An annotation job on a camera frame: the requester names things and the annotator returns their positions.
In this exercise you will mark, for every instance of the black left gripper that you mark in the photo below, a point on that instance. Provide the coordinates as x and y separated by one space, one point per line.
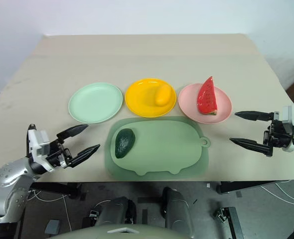
61 156

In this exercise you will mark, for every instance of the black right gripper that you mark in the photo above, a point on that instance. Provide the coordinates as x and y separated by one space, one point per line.
277 134

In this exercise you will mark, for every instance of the light green plate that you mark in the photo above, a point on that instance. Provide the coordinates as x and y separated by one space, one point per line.
95 103

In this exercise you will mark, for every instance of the pink plate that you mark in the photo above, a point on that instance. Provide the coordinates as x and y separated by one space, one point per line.
189 102

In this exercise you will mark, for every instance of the yellow plate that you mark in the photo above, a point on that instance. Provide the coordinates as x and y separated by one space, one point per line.
140 99

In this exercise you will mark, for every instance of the translucent dark green mat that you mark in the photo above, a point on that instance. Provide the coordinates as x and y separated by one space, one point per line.
108 159

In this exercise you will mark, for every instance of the dark green avocado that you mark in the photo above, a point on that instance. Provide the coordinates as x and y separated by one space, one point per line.
124 143

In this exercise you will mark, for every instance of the red watermelon slice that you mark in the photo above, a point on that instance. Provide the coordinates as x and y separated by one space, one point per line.
207 99

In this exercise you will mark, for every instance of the dark rounded robot leg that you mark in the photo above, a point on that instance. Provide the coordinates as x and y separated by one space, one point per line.
178 211
114 210

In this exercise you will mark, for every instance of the light green animal-shaped board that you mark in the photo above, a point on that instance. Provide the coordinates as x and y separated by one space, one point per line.
162 147

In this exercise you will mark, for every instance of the grey box on floor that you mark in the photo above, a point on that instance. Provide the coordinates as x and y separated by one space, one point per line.
52 227

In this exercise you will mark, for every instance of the black metal stand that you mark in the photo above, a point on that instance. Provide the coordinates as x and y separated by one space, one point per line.
233 221

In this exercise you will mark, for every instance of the yellow mango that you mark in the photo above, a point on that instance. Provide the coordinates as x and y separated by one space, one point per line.
163 95

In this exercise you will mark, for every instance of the grey-green robot torso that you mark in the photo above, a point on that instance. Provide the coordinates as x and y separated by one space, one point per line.
122 235

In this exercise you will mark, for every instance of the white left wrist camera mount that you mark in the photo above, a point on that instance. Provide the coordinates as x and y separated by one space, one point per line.
38 144

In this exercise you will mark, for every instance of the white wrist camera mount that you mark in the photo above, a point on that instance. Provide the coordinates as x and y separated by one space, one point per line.
292 115
38 144

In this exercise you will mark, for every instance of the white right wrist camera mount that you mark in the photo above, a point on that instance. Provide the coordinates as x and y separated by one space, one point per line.
292 115

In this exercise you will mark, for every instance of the black table frame bar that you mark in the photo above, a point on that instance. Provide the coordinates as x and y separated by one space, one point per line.
57 189
249 185

